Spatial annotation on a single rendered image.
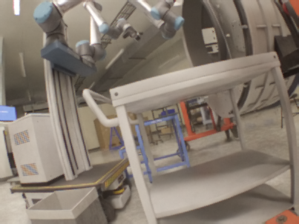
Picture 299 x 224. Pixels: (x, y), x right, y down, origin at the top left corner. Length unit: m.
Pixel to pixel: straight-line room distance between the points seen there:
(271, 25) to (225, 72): 0.58
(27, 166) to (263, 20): 1.76
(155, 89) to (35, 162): 1.07
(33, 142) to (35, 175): 0.25
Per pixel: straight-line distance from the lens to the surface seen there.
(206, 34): 1.98
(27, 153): 1.36
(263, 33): 0.97
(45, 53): 1.23
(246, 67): 0.54
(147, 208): 0.51
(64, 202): 1.06
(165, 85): 0.45
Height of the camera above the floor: 0.57
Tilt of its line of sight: 4 degrees up
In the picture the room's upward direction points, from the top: 15 degrees counter-clockwise
